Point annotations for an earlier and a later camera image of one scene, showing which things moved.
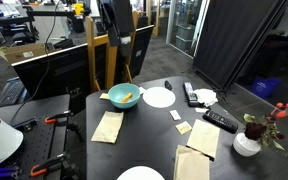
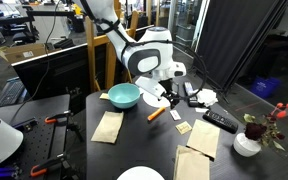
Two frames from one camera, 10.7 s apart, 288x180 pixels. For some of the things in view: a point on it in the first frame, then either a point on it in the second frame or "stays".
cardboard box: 15,54 stays
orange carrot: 128,97 to 156,114
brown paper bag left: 108,128 stays
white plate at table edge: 140,173 stays
